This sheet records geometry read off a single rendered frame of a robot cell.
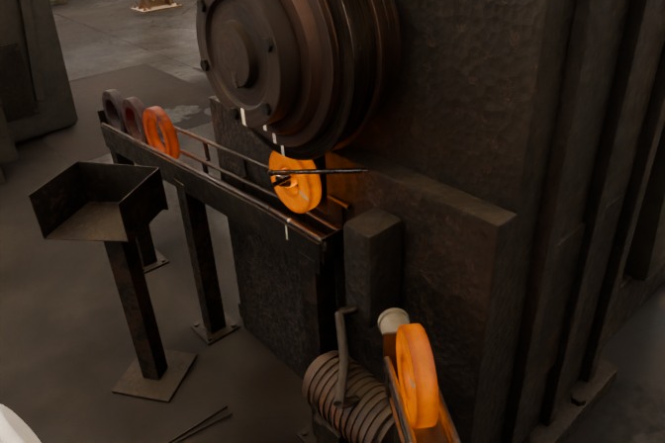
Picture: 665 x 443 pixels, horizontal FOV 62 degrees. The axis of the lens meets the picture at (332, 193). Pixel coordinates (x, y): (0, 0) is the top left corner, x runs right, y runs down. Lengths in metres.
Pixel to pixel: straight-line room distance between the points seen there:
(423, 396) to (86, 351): 1.52
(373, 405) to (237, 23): 0.75
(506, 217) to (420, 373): 0.32
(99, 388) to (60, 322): 0.41
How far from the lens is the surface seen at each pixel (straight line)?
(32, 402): 2.08
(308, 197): 1.20
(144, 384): 1.97
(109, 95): 2.16
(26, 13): 3.92
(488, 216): 1.00
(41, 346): 2.28
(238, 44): 1.04
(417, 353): 0.86
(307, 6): 0.98
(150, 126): 1.91
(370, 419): 1.10
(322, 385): 1.17
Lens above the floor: 1.39
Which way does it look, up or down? 29 degrees down
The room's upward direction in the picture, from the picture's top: 3 degrees counter-clockwise
